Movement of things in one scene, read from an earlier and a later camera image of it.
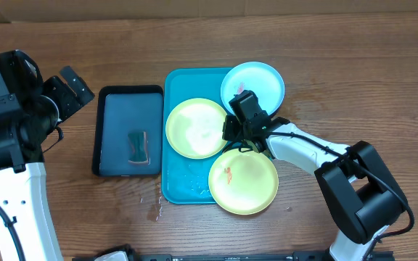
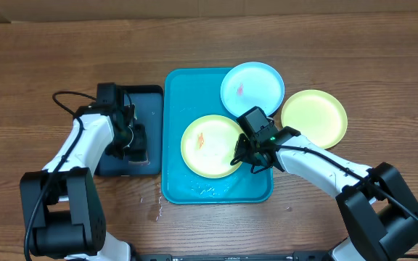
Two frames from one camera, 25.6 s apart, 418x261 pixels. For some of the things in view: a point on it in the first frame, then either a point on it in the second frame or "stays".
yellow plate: x=244 y=183 to x=207 y=146
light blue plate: x=263 y=79 stays
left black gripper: x=71 y=102 to x=140 y=145
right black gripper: x=233 y=130 to x=243 y=153
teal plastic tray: x=185 y=180 stays
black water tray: x=122 y=109 stays
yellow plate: x=194 y=128 to x=316 y=114
